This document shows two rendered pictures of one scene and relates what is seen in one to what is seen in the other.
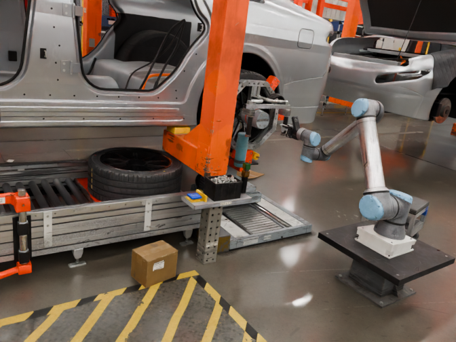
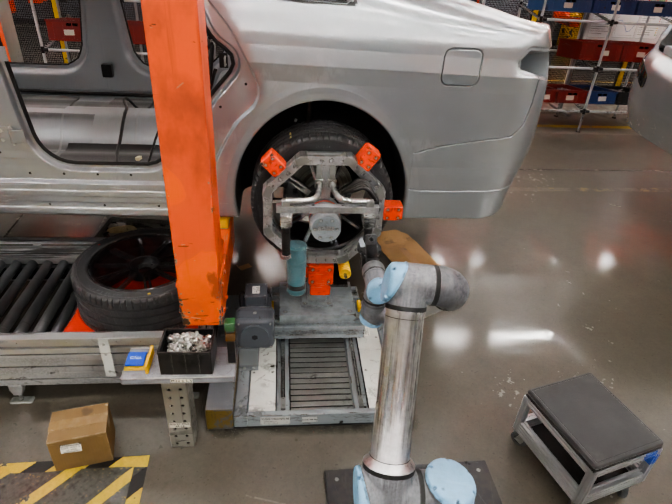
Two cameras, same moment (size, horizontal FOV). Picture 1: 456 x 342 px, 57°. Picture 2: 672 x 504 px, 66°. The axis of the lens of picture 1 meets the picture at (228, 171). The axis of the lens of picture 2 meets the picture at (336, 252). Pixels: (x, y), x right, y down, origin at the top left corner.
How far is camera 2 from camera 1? 1.96 m
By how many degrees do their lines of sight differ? 30
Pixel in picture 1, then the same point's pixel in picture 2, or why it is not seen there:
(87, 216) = (12, 351)
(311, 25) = (475, 39)
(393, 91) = not seen: outside the picture
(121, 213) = (63, 352)
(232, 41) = (177, 117)
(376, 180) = (381, 447)
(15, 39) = (111, 46)
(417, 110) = not seen: outside the picture
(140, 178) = (105, 303)
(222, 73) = (170, 172)
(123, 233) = (75, 375)
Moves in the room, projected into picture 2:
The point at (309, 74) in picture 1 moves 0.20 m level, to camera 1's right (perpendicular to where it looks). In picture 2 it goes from (475, 133) to (520, 143)
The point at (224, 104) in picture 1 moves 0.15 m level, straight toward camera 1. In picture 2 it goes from (187, 220) to (156, 238)
